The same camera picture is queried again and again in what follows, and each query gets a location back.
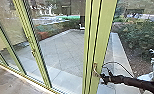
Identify brass door handle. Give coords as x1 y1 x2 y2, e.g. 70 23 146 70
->
30 48 37 58
92 62 103 80

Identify green framed glass door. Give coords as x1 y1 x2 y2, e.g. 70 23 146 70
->
88 0 154 94

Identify dark green garden shrub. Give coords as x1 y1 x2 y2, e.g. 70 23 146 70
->
118 20 154 54

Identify reddish brown garden shrub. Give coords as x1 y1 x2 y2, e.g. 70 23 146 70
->
35 30 55 42

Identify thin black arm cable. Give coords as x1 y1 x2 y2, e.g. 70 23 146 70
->
102 60 136 80

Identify green framed window wall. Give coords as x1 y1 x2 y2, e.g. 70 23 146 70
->
0 0 94 94

